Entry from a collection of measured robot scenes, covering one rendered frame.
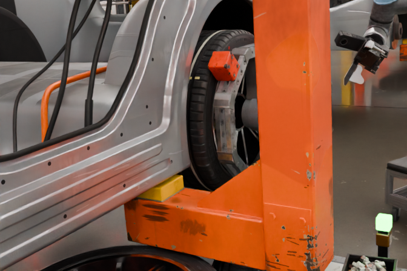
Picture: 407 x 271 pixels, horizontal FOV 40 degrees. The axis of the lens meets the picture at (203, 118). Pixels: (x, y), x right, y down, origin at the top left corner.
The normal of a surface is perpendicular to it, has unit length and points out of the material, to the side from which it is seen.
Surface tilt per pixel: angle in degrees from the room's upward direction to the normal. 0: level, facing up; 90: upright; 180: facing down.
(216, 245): 90
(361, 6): 89
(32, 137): 80
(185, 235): 90
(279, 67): 90
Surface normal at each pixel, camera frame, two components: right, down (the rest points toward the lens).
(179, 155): 0.86, 0.06
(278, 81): -0.51, 0.23
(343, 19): -0.04, 0.24
